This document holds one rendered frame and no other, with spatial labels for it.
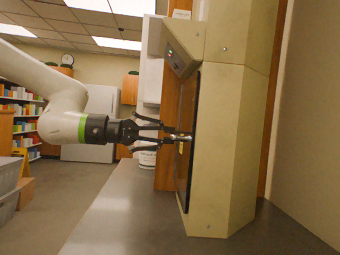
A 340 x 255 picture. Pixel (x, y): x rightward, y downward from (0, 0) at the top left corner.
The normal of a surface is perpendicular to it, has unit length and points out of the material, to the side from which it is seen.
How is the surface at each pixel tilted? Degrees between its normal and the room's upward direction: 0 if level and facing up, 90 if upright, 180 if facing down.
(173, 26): 90
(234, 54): 90
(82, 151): 90
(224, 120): 90
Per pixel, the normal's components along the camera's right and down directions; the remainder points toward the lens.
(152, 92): -0.41, 0.10
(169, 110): 0.07, 0.06
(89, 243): 0.09, -0.99
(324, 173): -0.99, -0.08
